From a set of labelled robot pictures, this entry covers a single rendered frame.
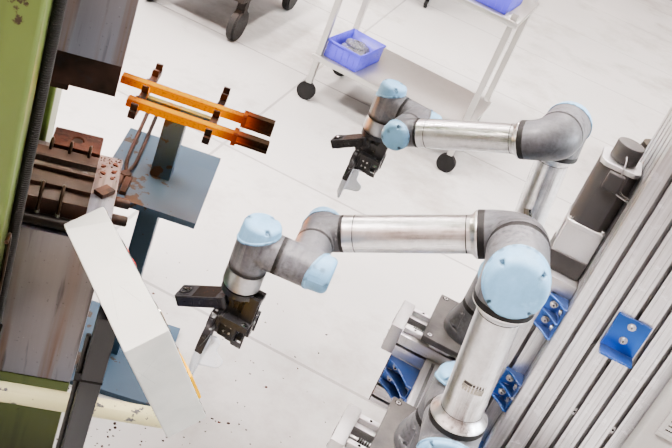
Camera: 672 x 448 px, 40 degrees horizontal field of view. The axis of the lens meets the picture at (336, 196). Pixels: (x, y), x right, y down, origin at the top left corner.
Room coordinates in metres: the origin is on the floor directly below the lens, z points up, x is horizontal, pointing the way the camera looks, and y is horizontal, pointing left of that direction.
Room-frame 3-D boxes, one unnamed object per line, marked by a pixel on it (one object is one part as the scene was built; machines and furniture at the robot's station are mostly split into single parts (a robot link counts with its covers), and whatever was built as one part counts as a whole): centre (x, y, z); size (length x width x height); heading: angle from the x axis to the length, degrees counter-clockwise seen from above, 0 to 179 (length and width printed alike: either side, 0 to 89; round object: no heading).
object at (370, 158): (2.31, -0.04, 1.07); 0.09 x 0.08 x 0.12; 81
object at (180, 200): (2.32, 0.51, 0.73); 0.40 x 0.30 x 0.02; 7
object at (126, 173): (2.43, 0.62, 0.74); 0.60 x 0.04 x 0.01; 10
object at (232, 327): (1.42, 0.10, 1.07); 0.09 x 0.08 x 0.12; 81
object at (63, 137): (1.93, 0.65, 0.95); 0.12 x 0.09 x 0.07; 107
